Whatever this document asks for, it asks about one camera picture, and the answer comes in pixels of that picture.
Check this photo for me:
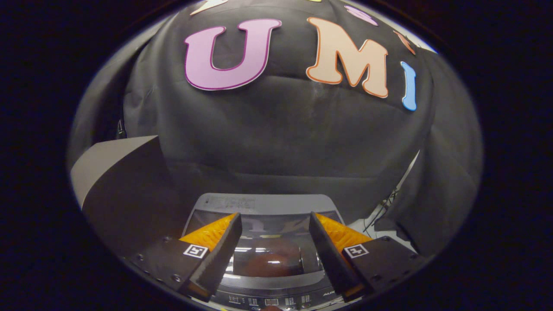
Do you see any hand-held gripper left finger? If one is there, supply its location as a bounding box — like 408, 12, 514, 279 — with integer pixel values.
125, 212, 242, 303

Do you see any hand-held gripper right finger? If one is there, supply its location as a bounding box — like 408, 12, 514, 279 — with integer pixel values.
309, 211, 432, 303

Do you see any black light stand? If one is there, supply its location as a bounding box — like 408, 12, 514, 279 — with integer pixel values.
362, 150, 420, 236

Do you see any black backdrop cloth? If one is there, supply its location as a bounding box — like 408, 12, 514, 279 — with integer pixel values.
67, 0, 482, 260

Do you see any grey cabinet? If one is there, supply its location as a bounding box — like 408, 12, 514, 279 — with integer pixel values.
70, 135, 186, 257

